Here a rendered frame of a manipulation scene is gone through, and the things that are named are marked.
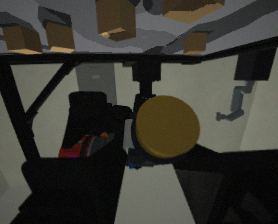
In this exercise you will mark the tan cube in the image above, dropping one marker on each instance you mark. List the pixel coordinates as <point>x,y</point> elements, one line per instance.
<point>188,11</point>
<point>195,43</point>
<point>116,19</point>
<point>22,40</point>
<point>60,38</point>

